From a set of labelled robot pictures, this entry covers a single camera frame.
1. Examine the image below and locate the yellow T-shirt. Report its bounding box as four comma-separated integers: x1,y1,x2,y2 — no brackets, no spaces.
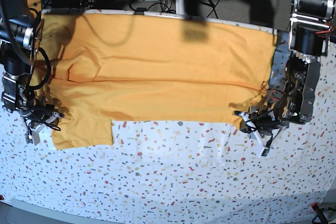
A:
40,13,277,150

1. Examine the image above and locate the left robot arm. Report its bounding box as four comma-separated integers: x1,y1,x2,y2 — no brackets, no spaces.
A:
235,0,335,135

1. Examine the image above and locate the terrazzo-patterned white tablecloth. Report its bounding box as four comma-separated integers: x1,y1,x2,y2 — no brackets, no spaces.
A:
1,36,335,223

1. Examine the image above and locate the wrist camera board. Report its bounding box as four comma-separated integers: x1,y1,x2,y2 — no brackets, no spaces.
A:
25,132,40,146
258,146,270,157

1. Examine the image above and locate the black table clamp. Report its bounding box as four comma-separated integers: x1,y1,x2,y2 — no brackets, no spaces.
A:
134,7,146,15

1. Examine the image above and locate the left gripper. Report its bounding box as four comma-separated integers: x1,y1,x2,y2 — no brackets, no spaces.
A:
234,105,291,138

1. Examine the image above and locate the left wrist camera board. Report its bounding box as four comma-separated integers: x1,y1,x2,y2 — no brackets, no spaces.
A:
258,146,270,157

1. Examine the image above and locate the red clamp at corner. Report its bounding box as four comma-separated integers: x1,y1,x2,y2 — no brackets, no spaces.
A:
311,202,328,224

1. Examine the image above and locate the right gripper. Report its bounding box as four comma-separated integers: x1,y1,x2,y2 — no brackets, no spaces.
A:
22,104,65,135

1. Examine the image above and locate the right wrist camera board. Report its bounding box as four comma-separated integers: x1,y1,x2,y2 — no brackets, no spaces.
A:
25,132,40,146

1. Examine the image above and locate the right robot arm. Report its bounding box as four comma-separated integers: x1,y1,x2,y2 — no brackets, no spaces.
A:
1,0,63,136

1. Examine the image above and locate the white table leg post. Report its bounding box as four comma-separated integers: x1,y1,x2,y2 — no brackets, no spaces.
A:
175,0,186,15

